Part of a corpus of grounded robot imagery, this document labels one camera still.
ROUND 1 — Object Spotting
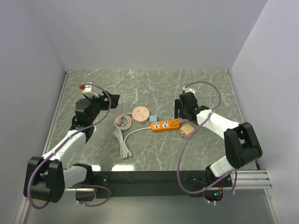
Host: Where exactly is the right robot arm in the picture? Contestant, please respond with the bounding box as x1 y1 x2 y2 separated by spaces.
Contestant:
174 91 263 186

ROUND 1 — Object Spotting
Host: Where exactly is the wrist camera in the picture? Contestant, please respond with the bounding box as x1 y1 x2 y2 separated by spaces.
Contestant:
182 86 195 92
79 82 99 98

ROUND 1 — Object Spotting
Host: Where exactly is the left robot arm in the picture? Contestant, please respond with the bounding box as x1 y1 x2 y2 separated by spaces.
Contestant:
23 91 120 209

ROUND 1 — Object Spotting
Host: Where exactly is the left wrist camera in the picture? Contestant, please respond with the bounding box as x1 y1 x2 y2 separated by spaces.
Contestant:
79 82 99 98

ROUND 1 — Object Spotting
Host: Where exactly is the aluminium rail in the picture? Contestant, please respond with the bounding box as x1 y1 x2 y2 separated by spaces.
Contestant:
235 170 272 189

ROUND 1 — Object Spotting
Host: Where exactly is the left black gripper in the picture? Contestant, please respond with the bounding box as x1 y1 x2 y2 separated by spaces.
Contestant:
86 91 120 123

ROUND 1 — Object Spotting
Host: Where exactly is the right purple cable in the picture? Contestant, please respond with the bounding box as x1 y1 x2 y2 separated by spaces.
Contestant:
176 80 238 204

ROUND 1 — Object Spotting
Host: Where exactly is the blue plug adapter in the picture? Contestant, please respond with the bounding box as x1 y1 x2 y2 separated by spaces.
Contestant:
149 115 159 123

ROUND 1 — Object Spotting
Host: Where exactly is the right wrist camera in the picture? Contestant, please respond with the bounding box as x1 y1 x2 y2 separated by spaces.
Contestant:
182 86 195 92

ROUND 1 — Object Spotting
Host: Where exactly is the black base bar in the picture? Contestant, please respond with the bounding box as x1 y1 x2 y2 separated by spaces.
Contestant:
65 170 234 200

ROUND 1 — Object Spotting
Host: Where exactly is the white power strip cable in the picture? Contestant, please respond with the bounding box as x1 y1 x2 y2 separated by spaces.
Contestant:
113 126 152 160

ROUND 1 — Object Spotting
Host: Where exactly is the pink round power socket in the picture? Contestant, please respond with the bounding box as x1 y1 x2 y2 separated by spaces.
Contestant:
132 106 150 124

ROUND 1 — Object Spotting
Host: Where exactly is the orange power strip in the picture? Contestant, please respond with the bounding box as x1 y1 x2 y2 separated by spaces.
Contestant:
150 120 180 133

